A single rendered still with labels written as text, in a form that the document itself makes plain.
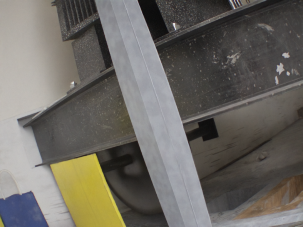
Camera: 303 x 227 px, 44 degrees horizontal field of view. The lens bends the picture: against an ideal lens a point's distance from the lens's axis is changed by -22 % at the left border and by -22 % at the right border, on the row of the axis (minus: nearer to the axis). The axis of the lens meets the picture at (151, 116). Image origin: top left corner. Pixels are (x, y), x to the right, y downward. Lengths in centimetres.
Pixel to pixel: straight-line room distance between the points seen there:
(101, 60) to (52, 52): 99
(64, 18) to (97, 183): 69
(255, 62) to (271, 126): 254
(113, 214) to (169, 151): 60
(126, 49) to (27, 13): 146
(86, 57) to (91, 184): 51
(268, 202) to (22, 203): 120
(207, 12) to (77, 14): 51
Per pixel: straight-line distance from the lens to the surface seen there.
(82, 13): 165
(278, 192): 172
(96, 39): 165
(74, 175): 192
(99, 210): 185
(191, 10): 145
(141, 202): 220
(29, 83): 247
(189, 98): 136
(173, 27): 128
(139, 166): 208
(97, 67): 167
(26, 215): 208
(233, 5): 147
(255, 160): 276
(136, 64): 126
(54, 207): 235
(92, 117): 179
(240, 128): 331
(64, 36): 173
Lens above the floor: 45
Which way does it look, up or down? 1 degrees up
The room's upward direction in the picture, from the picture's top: 18 degrees counter-clockwise
